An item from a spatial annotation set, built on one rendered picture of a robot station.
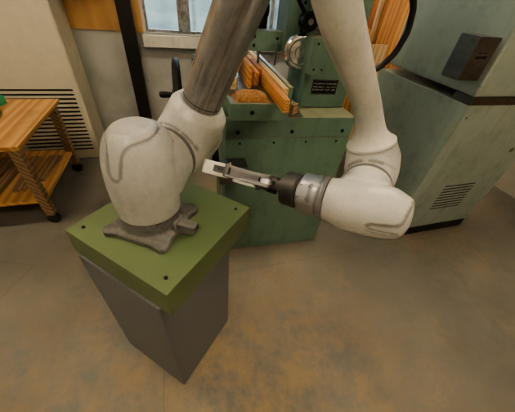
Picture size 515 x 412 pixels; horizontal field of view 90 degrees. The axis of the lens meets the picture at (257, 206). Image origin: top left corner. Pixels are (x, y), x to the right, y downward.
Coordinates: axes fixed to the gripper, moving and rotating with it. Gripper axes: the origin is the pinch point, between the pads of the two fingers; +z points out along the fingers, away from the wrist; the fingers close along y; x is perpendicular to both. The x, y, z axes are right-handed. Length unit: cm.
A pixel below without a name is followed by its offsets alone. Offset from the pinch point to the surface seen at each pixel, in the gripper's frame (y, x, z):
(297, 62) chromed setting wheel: -39, -51, 7
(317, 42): -33, -55, -1
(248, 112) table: -21.8, -23.1, 11.8
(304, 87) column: -51, -46, 6
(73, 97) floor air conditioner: -51, -28, 175
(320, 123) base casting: -55, -34, -4
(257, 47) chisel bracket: -34, -54, 24
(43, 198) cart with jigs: -26, 37, 129
